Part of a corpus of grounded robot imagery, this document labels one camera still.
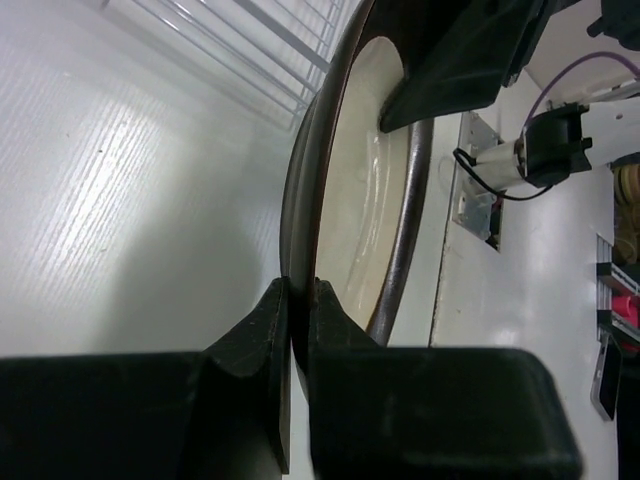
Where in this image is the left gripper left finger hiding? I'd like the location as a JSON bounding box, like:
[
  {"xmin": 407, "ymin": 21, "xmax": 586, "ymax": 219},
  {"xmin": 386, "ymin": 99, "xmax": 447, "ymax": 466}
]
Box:
[{"xmin": 1, "ymin": 279, "xmax": 290, "ymax": 479}]

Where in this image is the grey rim plate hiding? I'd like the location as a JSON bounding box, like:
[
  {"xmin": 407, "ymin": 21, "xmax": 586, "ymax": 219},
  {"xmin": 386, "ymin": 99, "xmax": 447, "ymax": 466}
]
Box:
[{"xmin": 277, "ymin": 0, "xmax": 436, "ymax": 396}]

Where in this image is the red object on shelf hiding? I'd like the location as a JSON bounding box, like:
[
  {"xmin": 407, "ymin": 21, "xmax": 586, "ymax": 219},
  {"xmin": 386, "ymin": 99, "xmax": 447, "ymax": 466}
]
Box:
[{"xmin": 612, "ymin": 295, "xmax": 638, "ymax": 327}]

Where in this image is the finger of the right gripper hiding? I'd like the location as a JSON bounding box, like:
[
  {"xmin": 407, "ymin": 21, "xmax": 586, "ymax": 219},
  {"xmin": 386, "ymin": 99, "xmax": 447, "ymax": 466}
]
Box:
[{"xmin": 380, "ymin": 1, "xmax": 543, "ymax": 133}]

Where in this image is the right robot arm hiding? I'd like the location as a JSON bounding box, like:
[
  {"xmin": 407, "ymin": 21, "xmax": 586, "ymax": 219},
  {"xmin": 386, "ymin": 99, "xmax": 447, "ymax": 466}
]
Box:
[{"xmin": 368, "ymin": 1, "xmax": 639, "ymax": 200}]

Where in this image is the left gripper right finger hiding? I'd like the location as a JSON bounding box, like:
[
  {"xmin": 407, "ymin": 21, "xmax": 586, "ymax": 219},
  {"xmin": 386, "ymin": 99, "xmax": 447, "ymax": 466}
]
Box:
[{"xmin": 306, "ymin": 281, "xmax": 583, "ymax": 479}]

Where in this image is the black phone on shelf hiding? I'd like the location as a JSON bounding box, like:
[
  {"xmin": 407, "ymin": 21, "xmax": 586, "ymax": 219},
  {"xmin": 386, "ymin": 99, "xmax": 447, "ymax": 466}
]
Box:
[{"xmin": 591, "ymin": 330, "xmax": 623, "ymax": 421}]

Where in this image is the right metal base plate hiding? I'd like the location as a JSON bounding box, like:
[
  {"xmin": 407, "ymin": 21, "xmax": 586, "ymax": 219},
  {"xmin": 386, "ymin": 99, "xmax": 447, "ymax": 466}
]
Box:
[{"xmin": 449, "ymin": 112, "xmax": 504, "ymax": 251}]

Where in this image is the white wire dish rack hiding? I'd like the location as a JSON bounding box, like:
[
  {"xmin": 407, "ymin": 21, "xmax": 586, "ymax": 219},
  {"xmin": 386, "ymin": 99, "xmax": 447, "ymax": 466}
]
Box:
[{"xmin": 97, "ymin": 0, "xmax": 356, "ymax": 131}]

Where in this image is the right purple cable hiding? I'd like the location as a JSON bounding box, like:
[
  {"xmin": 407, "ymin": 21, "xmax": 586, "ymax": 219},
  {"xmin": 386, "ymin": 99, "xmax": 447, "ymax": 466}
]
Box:
[{"xmin": 522, "ymin": 49, "xmax": 640, "ymax": 136}]

